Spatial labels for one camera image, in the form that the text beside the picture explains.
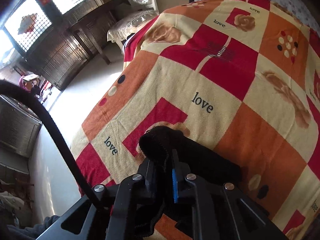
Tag black knit pants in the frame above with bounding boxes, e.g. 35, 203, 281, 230
139, 126, 242, 225

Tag patchwork love blanket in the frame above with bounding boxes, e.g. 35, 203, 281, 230
71, 0, 319, 239

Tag dark wooden desk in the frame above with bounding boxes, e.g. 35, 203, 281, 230
68, 0, 129, 64

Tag black cable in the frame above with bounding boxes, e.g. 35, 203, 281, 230
0, 80, 106, 210

